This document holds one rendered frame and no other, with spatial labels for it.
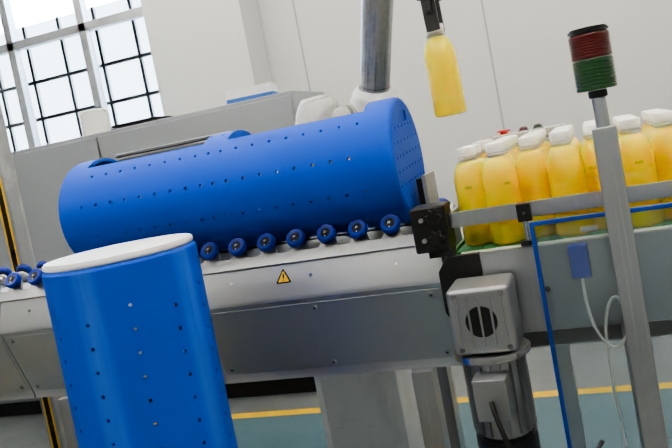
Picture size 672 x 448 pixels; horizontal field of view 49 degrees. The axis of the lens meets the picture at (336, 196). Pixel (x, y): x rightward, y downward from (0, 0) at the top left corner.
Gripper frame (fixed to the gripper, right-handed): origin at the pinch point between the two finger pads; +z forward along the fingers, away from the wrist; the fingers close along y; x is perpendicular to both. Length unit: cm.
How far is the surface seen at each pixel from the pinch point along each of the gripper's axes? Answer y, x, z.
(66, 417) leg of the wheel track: 10, -116, 78
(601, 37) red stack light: 36, 33, 17
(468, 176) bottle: 13.8, 3.3, 35.1
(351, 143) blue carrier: 12.2, -20.1, 23.4
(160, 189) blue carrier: 14, -68, 24
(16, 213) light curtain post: -29, -156, 20
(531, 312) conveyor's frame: 20, 11, 62
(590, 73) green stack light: 37, 30, 22
